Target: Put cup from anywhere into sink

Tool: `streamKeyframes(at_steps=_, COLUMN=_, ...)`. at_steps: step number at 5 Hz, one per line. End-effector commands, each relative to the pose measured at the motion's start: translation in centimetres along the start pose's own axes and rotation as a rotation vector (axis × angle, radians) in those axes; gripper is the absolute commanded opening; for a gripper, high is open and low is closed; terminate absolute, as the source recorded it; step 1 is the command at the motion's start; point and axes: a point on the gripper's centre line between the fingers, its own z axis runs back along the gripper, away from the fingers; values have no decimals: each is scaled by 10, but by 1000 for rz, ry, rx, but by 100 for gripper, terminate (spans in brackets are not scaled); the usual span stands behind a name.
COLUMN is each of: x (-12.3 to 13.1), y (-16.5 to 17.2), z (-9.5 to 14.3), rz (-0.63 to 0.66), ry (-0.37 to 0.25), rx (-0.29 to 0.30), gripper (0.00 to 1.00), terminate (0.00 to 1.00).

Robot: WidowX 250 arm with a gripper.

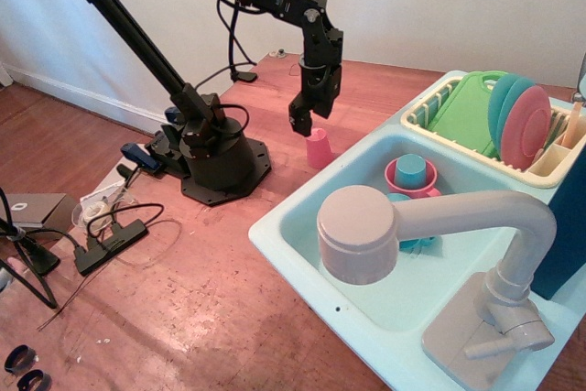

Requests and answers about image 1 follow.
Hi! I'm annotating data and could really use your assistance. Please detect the green cutting board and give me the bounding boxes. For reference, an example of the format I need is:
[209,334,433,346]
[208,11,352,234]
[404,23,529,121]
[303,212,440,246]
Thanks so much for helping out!
[427,71,505,158]

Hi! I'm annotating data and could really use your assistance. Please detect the black power plug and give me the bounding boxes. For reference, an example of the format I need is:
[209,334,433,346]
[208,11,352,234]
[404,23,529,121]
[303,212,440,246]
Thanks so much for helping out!
[18,237,60,276]

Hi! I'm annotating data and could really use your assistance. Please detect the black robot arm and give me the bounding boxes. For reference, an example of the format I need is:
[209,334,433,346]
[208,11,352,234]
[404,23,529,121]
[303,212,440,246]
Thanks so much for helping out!
[87,0,343,206]

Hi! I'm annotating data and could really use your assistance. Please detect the black hanging cable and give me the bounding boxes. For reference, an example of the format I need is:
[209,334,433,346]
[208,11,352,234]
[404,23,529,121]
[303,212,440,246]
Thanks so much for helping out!
[214,0,258,83]

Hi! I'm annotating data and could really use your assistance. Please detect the black tripod leg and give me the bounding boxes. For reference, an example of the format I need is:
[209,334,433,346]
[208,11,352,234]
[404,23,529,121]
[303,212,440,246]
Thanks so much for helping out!
[0,189,59,310]

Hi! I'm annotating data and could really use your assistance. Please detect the pink bowl in sink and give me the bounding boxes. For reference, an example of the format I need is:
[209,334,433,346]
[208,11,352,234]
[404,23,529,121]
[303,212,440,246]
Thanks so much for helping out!
[385,157,441,199]

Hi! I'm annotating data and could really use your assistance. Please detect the light blue toy sink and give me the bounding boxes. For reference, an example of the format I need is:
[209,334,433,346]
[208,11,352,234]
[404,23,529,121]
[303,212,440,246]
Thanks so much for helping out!
[248,70,586,391]

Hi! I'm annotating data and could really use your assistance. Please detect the grey box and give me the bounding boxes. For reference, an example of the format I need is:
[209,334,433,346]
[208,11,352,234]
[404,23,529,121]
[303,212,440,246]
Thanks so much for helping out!
[6,193,77,241]

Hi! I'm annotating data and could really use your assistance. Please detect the grey toy faucet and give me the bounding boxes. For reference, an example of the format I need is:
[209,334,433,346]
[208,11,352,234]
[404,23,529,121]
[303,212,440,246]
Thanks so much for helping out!
[316,185,559,389]

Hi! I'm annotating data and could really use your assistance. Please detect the pink plastic cup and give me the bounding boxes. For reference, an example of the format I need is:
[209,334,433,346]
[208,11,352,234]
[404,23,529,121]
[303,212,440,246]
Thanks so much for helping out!
[306,128,334,169]

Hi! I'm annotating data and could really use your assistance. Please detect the dark blue sink backboard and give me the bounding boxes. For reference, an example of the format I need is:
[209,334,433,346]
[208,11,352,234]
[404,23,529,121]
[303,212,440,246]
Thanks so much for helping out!
[531,147,585,299]

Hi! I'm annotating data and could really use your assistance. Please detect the black usb hub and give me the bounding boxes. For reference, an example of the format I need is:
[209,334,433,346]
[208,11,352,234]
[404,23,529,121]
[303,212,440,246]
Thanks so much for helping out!
[74,220,148,277]

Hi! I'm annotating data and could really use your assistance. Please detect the teal plate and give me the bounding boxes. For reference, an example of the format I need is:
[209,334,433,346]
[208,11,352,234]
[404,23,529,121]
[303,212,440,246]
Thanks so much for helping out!
[488,73,520,149]
[494,77,535,152]

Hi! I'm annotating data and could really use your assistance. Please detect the teal cup behind faucet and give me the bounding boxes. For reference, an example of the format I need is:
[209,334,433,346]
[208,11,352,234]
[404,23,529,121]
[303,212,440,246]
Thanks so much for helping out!
[386,192,435,251]

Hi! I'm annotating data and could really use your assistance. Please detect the pink plate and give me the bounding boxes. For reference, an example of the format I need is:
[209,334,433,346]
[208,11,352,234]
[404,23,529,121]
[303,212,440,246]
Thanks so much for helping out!
[500,85,552,170]

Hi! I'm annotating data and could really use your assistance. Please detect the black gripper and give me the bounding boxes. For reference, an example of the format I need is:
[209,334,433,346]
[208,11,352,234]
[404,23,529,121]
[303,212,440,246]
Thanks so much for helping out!
[289,55,342,136]

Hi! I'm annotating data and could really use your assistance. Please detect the cream dish rack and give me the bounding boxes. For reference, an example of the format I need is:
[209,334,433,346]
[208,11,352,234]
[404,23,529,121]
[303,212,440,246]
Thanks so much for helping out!
[400,71,585,189]

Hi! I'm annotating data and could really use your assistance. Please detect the black velcro strap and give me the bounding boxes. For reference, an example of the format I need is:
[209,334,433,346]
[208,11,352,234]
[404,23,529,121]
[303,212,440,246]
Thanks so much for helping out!
[16,369,52,391]
[3,344,38,373]

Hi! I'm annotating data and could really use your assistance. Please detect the blue cup in sink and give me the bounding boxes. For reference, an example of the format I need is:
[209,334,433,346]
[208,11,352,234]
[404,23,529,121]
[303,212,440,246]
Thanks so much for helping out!
[394,154,427,190]

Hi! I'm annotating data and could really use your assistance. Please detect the orange utensil in rack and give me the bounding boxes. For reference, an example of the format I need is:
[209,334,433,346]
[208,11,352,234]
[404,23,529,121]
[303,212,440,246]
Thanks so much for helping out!
[561,101,582,147]

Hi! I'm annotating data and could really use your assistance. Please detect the clear plastic bag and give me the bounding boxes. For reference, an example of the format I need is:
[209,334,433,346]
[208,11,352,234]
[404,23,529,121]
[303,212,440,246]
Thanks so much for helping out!
[71,181,136,233]

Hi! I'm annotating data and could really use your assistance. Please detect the blue clamp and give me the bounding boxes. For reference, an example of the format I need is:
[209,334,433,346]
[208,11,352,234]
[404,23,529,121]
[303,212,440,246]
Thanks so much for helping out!
[120,143,162,174]

